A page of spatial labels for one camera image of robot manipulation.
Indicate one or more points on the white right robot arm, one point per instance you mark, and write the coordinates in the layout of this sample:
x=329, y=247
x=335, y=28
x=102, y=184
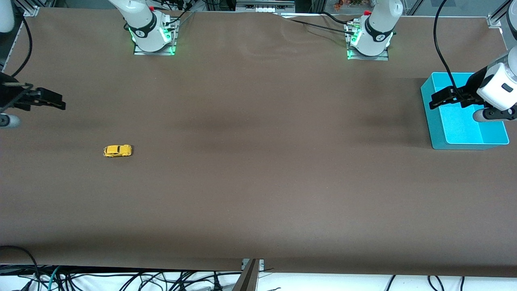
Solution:
x=143, y=24

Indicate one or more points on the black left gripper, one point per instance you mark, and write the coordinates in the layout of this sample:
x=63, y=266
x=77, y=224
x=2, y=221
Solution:
x=469, y=91

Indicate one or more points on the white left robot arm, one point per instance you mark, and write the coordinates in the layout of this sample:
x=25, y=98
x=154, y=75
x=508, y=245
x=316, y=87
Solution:
x=379, y=24

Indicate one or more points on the aluminium frame profile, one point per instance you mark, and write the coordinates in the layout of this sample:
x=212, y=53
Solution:
x=30, y=9

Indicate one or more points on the yellow beetle toy car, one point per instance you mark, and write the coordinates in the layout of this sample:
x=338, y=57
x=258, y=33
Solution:
x=117, y=150

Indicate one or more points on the aluminium frame corner bracket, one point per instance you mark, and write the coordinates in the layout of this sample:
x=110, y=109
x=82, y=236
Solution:
x=499, y=18

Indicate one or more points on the brown table mat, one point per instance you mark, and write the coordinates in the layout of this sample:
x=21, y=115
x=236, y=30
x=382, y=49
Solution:
x=258, y=182

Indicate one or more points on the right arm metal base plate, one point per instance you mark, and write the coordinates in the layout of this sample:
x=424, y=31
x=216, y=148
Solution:
x=139, y=51

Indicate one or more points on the white power strip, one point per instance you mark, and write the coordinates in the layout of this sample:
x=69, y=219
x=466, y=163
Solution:
x=264, y=7

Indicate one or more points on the teal plastic bin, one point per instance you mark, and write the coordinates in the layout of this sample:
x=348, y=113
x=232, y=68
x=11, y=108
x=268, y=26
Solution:
x=460, y=129

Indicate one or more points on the metal table leg bar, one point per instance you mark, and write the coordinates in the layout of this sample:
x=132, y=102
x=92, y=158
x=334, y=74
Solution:
x=248, y=279

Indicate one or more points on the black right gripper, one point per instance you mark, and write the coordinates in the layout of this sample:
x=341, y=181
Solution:
x=9, y=95

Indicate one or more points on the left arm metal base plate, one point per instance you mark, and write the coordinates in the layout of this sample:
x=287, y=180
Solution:
x=383, y=56

